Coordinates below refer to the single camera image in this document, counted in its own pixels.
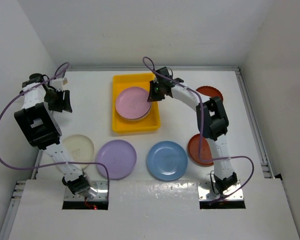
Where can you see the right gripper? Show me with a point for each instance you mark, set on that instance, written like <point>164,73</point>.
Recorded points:
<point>153,97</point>

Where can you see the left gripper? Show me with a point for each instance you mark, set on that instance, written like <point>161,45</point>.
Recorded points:
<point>62,104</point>

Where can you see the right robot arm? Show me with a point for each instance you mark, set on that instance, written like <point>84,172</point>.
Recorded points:
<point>212,123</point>

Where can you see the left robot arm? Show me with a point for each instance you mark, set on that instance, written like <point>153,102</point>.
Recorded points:
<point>41,130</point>

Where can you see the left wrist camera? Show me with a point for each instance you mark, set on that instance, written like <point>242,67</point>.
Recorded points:
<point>59,83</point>

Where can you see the pink plate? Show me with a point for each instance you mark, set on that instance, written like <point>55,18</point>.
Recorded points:
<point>132,102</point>

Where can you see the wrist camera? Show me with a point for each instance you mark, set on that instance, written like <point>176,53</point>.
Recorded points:
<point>59,83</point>
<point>163,72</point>

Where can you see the lilac plate front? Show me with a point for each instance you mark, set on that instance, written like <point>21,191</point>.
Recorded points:
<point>119,157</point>

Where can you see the brown plate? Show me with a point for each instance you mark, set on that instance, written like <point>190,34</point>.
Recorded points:
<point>210,91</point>
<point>201,158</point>

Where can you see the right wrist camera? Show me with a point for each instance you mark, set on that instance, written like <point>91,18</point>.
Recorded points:
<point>163,72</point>

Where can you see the cream plate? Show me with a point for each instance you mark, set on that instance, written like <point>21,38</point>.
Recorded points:
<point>80,147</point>

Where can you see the peach plate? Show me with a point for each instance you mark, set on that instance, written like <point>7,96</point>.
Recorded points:
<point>135,119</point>

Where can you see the yellow plastic bin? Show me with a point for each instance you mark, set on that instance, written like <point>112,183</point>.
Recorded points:
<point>152,122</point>

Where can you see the blue plate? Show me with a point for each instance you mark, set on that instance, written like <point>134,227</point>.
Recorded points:
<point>167,161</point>

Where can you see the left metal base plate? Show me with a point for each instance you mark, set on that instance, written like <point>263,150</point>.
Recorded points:
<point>97,193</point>

